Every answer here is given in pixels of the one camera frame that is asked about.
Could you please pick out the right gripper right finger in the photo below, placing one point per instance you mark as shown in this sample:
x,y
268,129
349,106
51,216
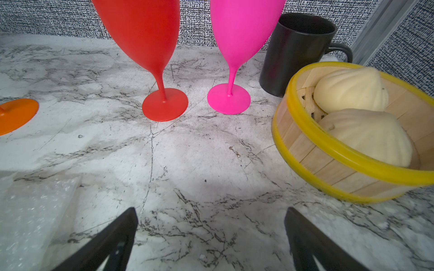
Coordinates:
x,y
309,245

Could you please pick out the red wine glass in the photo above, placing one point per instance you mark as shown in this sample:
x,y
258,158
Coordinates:
x,y
147,31

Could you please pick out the pink wine glass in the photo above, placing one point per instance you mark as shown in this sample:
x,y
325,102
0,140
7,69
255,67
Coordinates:
x,y
240,28

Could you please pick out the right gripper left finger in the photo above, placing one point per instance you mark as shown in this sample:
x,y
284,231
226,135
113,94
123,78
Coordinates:
x,y
113,245

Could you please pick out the orange wine glass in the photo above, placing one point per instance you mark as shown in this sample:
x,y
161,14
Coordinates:
x,y
17,113

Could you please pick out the yellow bamboo steamer basket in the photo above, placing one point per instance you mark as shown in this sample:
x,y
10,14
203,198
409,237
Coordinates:
x,y
334,168

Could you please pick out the upper white bun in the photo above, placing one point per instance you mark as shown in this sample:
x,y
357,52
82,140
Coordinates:
x,y
360,88

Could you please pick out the black mug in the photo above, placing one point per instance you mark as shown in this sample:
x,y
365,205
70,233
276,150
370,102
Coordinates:
x,y
298,40

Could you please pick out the bubble wrap sheet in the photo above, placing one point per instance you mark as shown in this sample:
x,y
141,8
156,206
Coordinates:
x,y
32,213

